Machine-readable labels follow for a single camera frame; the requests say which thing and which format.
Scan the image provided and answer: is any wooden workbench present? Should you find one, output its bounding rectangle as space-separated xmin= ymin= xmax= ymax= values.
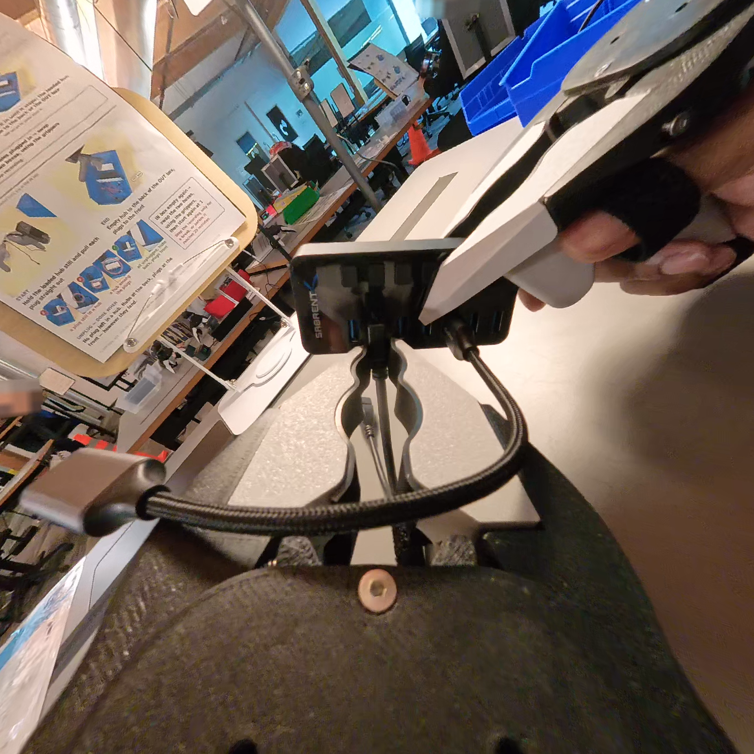
xmin=247 ymin=97 xmax=431 ymax=278
xmin=118 ymin=236 xmax=307 ymax=454

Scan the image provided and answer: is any person's right hand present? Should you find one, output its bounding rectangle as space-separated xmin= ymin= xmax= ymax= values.
xmin=518 ymin=88 xmax=754 ymax=313

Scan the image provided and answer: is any red plastic bin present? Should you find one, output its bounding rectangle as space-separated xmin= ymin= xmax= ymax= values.
xmin=203 ymin=291 xmax=242 ymax=322

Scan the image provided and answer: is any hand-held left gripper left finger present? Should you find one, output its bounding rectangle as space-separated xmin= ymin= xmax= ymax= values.
xmin=225 ymin=346 xmax=371 ymax=509

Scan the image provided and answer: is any glossy black usb hub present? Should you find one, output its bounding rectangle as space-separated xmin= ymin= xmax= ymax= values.
xmin=290 ymin=238 xmax=519 ymax=354

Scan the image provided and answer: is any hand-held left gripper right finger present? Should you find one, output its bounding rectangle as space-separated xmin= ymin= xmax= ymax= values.
xmin=388 ymin=348 xmax=541 ymax=557

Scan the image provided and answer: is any printed paper sheet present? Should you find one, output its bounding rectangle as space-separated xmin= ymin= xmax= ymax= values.
xmin=0 ymin=560 xmax=83 ymax=754

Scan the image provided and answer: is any braided black usb cable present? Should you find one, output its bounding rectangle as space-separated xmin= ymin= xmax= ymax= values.
xmin=18 ymin=318 xmax=529 ymax=537

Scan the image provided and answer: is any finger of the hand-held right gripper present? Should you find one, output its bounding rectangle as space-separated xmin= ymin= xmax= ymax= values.
xmin=420 ymin=202 xmax=558 ymax=326
xmin=452 ymin=93 xmax=668 ymax=243

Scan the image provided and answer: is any beige wooden board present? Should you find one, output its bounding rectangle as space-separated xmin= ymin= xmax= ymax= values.
xmin=0 ymin=88 xmax=260 ymax=379

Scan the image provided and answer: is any orange traffic cone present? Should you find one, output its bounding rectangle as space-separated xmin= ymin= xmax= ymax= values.
xmin=406 ymin=124 xmax=439 ymax=167

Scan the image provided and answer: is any illustrated instruction sheet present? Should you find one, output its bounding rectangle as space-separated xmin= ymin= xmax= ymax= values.
xmin=0 ymin=15 xmax=248 ymax=363

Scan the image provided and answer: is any metal pole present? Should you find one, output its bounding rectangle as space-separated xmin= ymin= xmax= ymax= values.
xmin=236 ymin=0 xmax=384 ymax=213

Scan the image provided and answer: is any thin black usb cable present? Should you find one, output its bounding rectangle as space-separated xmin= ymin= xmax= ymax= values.
xmin=353 ymin=321 xmax=413 ymax=519

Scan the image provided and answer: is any small clear plastic box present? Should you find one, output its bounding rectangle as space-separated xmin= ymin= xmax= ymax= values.
xmin=118 ymin=365 xmax=163 ymax=413

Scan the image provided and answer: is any green plastic bin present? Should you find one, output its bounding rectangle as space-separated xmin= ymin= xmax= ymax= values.
xmin=277 ymin=183 xmax=322 ymax=225

